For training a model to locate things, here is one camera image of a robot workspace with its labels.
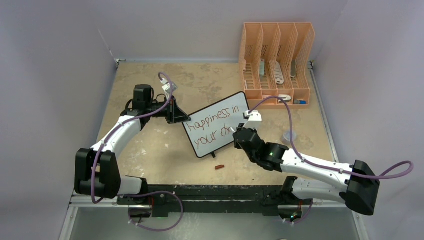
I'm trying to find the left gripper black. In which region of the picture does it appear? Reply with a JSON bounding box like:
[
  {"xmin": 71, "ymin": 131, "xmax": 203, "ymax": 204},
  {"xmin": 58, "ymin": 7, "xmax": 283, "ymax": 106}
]
[{"xmin": 146, "ymin": 96, "xmax": 190, "ymax": 125}]

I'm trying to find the small black-framed whiteboard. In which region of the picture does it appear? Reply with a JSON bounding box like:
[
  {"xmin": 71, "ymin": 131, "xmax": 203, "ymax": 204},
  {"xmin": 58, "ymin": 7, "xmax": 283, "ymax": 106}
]
[{"xmin": 183, "ymin": 91, "xmax": 249, "ymax": 158}]

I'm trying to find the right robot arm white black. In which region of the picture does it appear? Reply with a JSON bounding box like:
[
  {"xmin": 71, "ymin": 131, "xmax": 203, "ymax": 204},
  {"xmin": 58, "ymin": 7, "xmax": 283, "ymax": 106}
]
[{"xmin": 232, "ymin": 127, "xmax": 380, "ymax": 216}]

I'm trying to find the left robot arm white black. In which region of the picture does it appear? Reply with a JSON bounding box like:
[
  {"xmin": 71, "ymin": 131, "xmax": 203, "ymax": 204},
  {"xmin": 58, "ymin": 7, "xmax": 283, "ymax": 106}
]
[{"xmin": 74, "ymin": 83, "xmax": 191, "ymax": 205}]

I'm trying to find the small clear plastic jar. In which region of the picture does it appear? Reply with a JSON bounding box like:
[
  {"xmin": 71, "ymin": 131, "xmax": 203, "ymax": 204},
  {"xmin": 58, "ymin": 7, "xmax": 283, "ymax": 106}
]
[{"xmin": 281, "ymin": 130, "xmax": 297, "ymax": 146}]

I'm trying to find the white perforated tool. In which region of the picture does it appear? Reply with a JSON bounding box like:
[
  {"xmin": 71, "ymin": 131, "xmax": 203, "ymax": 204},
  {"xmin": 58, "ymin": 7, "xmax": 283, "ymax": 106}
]
[{"xmin": 274, "ymin": 61, "xmax": 285, "ymax": 85}]

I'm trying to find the grey eraser in organizer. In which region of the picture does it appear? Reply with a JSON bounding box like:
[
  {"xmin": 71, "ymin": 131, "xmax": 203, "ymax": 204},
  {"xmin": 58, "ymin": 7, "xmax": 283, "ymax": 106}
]
[{"xmin": 258, "ymin": 58, "xmax": 265, "ymax": 78}]

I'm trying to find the dark grey flat tool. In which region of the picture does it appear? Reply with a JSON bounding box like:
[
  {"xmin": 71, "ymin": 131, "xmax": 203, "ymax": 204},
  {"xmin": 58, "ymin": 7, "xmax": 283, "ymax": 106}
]
[{"xmin": 290, "ymin": 59, "xmax": 296, "ymax": 79}]

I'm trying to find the peach plastic file organizer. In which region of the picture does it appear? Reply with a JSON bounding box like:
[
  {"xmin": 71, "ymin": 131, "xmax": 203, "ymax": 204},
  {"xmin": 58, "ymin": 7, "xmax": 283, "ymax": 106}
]
[{"xmin": 238, "ymin": 22, "xmax": 315, "ymax": 110}]

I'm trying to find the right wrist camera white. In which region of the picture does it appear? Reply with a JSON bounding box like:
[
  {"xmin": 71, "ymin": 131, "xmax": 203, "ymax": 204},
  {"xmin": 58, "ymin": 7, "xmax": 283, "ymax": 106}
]
[{"xmin": 242, "ymin": 110, "xmax": 262, "ymax": 130}]

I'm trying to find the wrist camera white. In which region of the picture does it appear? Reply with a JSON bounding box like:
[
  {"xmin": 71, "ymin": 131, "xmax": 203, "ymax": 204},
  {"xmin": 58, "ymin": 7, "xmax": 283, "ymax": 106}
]
[
  {"xmin": 160, "ymin": 78, "xmax": 178, "ymax": 98},
  {"xmin": 242, "ymin": 110, "xmax": 262, "ymax": 130}
]

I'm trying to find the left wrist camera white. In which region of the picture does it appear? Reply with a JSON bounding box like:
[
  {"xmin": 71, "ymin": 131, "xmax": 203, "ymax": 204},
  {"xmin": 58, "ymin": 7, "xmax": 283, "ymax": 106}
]
[{"xmin": 160, "ymin": 78, "xmax": 178, "ymax": 98}]

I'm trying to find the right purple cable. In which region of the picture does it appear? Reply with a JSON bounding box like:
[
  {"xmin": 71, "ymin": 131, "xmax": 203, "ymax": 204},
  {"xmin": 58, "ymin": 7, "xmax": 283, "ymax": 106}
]
[{"xmin": 246, "ymin": 96, "xmax": 415, "ymax": 181}]

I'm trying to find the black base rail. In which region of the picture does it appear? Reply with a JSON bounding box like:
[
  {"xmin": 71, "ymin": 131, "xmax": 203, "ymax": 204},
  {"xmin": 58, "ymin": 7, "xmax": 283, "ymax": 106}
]
[{"xmin": 116, "ymin": 184, "xmax": 314, "ymax": 218}]

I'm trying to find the aluminium frame rail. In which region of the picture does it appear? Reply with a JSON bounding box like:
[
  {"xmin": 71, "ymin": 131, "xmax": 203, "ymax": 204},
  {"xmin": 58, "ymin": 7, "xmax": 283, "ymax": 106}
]
[{"xmin": 59, "ymin": 184, "xmax": 369, "ymax": 240}]

